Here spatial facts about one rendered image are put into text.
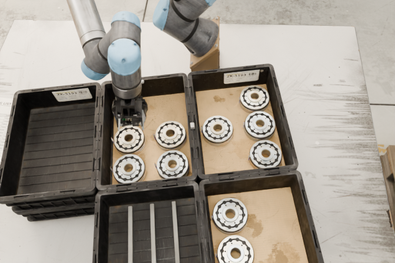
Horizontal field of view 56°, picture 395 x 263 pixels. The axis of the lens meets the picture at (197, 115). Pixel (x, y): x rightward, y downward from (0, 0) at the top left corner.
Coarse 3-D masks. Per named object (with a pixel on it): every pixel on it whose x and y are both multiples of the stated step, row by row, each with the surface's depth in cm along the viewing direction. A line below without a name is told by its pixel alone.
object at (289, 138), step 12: (192, 72) 130; (204, 72) 130; (216, 72) 130; (192, 84) 127; (276, 84) 125; (192, 96) 126; (276, 96) 123; (192, 108) 122; (192, 120) 120; (288, 132) 116; (264, 168) 110; (288, 168) 111
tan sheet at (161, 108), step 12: (156, 96) 137; (168, 96) 137; (180, 96) 137; (156, 108) 135; (168, 108) 135; (180, 108) 134; (156, 120) 132; (168, 120) 132; (180, 120) 132; (144, 132) 130; (156, 144) 127; (120, 156) 126; (144, 156) 125; (156, 156) 125; (132, 168) 123; (156, 168) 123; (144, 180) 121
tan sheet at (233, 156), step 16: (208, 96) 136; (224, 96) 136; (208, 112) 133; (224, 112) 132; (240, 112) 132; (272, 112) 131; (240, 128) 129; (208, 144) 126; (240, 144) 126; (208, 160) 123; (224, 160) 123; (240, 160) 123
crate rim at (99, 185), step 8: (144, 80) 130; (184, 80) 128; (104, 88) 128; (184, 88) 127; (104, 96) 126; (104, 104) 125; (104, 112) 124; (192, 136) 117; (192, 144) 115; (192, 152) 115; (192, 160) 114; (192, 168) 111; (96, 176) 111; (192, 176) 110; (96, 184) 110; (112, 184) 110; (120, 184) 110; (128, 184) 110; (136, 184) 109; (144, 184) 109; (152, 184) 109
